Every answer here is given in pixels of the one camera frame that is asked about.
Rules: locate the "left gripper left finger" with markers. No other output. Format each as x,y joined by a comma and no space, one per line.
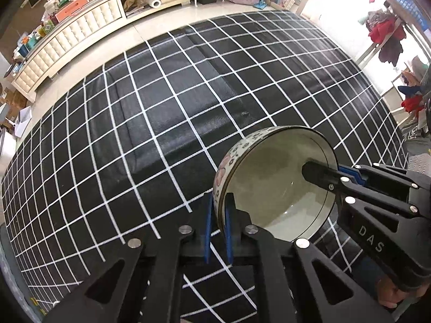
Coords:
142,281

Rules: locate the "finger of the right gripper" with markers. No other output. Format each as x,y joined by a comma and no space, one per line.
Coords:
325,177
380,175

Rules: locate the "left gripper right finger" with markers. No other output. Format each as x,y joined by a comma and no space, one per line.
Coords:
295,281

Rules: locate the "small floral cream bowl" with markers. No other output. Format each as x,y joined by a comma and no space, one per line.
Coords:
263,171

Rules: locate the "right hand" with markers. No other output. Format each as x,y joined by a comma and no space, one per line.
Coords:
389,295

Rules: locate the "black white grid tablecloth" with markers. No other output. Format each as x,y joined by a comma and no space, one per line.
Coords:
134,146

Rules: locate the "white paper roll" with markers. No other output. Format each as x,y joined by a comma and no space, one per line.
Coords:
153,3

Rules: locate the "cream tufted TV cabinet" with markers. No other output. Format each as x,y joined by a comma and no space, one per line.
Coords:
87,26

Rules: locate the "orange storage box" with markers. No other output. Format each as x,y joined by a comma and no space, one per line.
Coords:
69,9

